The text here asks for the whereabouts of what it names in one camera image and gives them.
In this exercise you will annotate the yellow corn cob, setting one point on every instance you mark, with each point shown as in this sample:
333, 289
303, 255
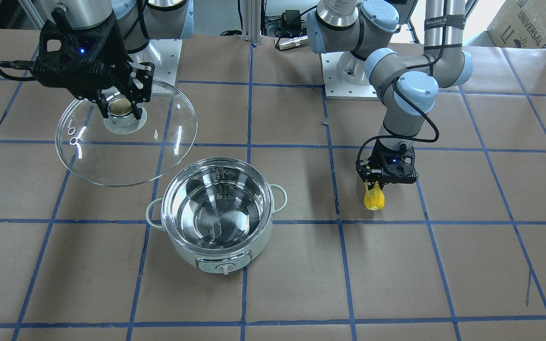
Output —
373, 200

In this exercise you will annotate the aluminium frame post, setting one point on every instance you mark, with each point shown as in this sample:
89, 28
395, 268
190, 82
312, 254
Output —
251, 20

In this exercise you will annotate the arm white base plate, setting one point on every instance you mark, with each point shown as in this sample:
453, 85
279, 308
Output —
347, 77
165, 54

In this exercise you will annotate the black power adapter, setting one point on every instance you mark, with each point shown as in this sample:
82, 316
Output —
291, 18

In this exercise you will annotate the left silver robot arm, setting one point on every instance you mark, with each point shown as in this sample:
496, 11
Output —
406, 85

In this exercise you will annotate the pale green electric pot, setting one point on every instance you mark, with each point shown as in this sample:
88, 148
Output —
218, 214

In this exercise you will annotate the glass pot lid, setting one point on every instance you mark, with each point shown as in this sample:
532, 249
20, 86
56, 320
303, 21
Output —
122, 151

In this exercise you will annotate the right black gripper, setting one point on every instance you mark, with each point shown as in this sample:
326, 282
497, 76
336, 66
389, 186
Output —
117, 58

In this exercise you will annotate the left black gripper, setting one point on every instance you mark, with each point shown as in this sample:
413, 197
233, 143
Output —
364, 169

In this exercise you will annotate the cardboard box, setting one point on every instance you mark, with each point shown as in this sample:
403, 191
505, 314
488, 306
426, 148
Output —
519, 24

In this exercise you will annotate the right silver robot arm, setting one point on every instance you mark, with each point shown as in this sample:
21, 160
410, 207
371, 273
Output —
139, 20

